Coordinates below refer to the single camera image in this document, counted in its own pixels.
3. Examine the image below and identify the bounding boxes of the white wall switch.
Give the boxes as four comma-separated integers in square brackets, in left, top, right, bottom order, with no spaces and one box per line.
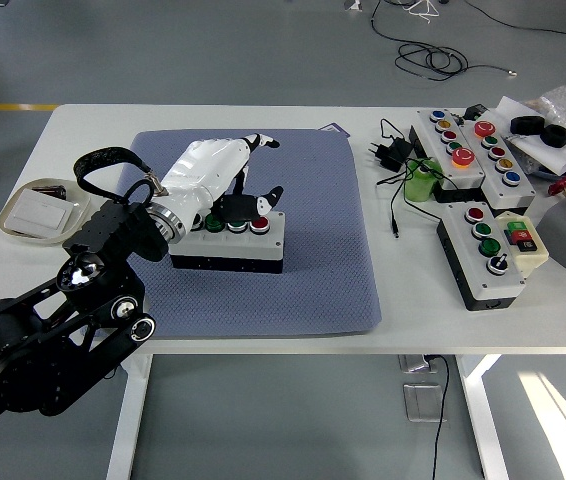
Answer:
[1,191,73,236]

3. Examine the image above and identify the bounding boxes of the metal floor socket plate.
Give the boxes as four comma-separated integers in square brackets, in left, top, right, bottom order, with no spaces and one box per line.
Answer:
[402,382,448,424]

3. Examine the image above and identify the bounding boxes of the coiled black floor cable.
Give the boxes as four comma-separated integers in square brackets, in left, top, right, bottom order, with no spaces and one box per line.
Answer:
[368,0,518,82]

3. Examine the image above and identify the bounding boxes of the white table leg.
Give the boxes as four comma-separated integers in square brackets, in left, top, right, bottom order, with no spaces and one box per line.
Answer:
[105,353,154,480]
[455,353,512,480]

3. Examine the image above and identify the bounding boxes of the black power cable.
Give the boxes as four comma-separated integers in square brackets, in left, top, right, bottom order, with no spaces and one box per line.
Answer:
[425,353,452,480]

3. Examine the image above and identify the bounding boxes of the four-button box with selector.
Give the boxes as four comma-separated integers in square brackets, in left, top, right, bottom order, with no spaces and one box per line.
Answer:
[436,201,528,312]

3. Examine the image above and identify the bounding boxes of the black adapter cord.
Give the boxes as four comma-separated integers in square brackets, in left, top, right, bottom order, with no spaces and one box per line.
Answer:
[376,118,447,239]

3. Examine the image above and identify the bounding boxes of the cream switch, green red buttons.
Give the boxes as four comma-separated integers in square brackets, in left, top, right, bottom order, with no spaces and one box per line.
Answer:
[494,210,549,280]

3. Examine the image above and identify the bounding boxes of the black power adapter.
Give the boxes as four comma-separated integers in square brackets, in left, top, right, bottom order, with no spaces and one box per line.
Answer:
[366,135,414,173]

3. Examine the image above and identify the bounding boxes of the white floor cord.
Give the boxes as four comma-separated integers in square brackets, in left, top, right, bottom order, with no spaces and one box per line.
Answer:
[402,0,444,24]

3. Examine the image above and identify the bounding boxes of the cream oval tray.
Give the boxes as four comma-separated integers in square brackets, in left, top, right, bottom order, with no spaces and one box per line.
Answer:
[0,177,92,247]

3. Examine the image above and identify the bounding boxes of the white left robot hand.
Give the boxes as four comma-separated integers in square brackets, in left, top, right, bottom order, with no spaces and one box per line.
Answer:
[156,132,286,232]

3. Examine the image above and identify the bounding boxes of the grey-blue textured mat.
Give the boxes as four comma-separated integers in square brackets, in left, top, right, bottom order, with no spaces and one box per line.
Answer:
[112,128,383,341]

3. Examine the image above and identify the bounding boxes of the black foam ring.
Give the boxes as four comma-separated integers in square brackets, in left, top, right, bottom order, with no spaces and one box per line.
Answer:
[542,124,566,149]
[509,115,546,136]

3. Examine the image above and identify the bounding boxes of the dark brown small object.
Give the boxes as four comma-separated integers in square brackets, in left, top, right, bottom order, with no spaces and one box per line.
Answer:
[30,184,68,201]

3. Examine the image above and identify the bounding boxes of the long black floor cable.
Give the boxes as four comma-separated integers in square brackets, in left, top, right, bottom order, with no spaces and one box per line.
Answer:
[462,0,566,35]

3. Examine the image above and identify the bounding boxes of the five-button box, stop button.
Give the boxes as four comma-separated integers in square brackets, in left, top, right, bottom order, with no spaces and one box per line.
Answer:
[409,108,487,204]
[457,112,538,210]

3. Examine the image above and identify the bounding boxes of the three-button control box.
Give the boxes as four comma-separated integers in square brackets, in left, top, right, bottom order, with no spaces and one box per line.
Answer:
[169,209,287,275]

